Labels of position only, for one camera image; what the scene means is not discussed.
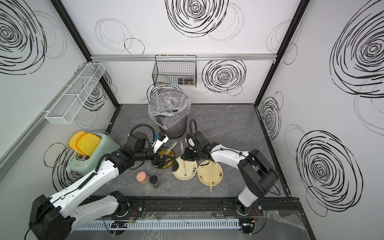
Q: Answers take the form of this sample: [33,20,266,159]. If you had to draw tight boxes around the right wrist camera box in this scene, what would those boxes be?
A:
[186,137,195,148]

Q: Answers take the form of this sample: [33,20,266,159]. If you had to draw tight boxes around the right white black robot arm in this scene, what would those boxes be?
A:
[181,119,279,216]

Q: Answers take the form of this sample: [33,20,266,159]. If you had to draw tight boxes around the left yellow toast slice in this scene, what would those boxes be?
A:
[69,131,85,152]

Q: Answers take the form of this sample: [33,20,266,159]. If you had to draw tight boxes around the white slotted cable duct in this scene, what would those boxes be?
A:
[77,219,241,231]

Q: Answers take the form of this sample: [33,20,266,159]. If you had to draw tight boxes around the pink lid jar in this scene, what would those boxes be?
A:
[136,172,151,190]

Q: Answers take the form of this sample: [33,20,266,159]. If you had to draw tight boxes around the black lid spice bottle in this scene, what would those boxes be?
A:
[150,176,160,189]

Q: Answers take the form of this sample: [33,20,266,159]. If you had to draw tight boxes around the yellow patterned plate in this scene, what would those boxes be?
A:
[153,150,175,169]

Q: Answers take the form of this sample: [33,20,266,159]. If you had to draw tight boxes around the cream plate with flower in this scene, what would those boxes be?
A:
[172,157,198,181]

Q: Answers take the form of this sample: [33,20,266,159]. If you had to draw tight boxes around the black wire wall basket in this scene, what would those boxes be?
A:
[152,55,197,88]

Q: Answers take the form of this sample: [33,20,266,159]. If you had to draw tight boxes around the clear plastic bin liner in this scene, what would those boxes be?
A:
[148,89,192,129]

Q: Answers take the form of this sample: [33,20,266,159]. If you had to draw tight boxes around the yellow toast slice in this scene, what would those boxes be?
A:
[69,131,85,152]
[76,133,102,157]

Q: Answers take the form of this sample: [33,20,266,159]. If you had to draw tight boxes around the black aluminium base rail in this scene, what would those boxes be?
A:
[126,197,302,217]

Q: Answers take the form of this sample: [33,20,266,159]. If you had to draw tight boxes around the white wire wall shelf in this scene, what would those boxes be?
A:
[45,63,106,125]

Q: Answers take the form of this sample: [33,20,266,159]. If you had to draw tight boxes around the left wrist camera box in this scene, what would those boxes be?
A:
[152,132,169,153]

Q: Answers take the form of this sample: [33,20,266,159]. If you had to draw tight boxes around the right yellow toast slice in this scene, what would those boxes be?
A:
[76,133,102,157]

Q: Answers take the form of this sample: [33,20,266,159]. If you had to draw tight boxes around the cream plate red black marks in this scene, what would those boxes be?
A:
[197,160,224,187]

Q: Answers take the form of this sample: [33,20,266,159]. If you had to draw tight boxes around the mint green toaster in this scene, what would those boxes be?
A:
[68,132,120,176]

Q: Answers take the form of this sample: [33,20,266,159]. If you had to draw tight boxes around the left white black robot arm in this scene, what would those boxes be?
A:
[27,124,169,240]

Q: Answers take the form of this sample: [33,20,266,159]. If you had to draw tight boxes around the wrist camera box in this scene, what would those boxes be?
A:
[152,132,169,153]
[186,137,195,148]

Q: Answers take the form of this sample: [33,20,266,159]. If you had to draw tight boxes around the bamboo chopsticks pair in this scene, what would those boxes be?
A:
[209,161,213,192]

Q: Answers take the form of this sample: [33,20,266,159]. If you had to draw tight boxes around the black mesh trash bin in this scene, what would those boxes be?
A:
[155,116,188,139]

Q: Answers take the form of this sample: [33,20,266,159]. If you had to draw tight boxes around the wrapped chopsticks on yellow plate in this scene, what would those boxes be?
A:
[164,141,178,155]

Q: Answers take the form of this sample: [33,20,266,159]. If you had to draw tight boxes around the items in wire basket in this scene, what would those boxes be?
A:
[178,78,196,86]

